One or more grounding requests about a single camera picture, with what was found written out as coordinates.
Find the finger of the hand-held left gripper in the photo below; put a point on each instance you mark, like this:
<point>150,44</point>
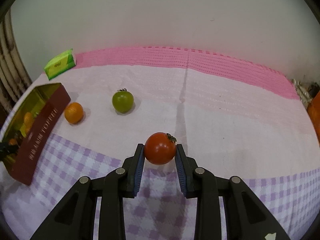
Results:
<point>5,151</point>

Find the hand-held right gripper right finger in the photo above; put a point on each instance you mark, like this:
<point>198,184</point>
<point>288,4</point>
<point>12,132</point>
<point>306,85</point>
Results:
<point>180,176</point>

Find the red tomato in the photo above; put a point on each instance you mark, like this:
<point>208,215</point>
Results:
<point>160,148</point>

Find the orange plastic container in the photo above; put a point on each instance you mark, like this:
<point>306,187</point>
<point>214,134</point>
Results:
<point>315,120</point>

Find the small orange tomato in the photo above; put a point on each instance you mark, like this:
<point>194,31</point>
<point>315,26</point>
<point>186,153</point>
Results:
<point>73,112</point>

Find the pink foam mat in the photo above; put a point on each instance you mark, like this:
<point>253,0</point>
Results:
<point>200,62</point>

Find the green tissue pack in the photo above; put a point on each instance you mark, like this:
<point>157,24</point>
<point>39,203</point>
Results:
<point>60,64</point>

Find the green tomato with stem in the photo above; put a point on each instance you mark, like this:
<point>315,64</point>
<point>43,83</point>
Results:
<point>122,101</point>

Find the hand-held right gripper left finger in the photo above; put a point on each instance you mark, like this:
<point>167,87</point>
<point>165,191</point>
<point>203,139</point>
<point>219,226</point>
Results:
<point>139,173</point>

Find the maroon tin box gold inside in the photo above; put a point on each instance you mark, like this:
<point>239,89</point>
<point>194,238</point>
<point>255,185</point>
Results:
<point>42,130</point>

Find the purple checked tablecloth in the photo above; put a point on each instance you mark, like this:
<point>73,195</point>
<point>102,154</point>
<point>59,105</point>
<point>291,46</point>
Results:
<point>225,142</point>

